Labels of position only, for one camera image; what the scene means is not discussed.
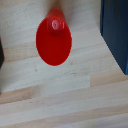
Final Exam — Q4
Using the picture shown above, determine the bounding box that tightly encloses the red plastic cup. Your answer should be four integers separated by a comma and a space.
35, 8, 73, 67

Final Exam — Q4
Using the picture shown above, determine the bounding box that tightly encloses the black fabric storage box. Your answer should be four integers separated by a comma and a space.
0, 37, 5, 95

